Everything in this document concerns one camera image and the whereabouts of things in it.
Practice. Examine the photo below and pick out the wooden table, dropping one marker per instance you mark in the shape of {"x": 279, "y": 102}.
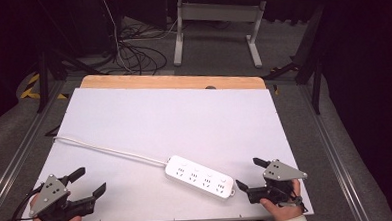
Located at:
{"x": 149, "y": 81}

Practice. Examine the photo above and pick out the yellow black floor tape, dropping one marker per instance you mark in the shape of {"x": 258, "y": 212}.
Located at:
{"x": 29, "y": 88}

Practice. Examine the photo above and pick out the white board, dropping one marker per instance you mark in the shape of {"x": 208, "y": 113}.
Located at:
{"x": 171, "y": 125}

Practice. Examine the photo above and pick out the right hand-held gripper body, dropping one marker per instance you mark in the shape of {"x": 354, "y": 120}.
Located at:
{"x": 280, "y": 172}

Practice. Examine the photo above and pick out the white power strip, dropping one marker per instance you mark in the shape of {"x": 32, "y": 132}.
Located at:
{"x": 200, "y": 177}

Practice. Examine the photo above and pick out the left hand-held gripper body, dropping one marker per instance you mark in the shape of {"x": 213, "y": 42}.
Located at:
{"x": 49, "y": 194}

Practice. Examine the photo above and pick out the person's right hand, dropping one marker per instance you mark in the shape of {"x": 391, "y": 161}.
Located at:
{"x": 283, "y": 212}

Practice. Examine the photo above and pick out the black metal stand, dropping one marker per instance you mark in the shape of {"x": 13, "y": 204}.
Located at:
{"x": 316, "y": 85}
{"x": 42, "y": 83}

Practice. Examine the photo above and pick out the white metal desk frame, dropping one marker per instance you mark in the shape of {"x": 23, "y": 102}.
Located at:
{"x": 213, "y": 12}

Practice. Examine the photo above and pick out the aluminium floor rail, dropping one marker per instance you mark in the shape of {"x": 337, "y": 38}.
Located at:
{"x": 19, "y": 155}
{"x": 336, "y": 164}

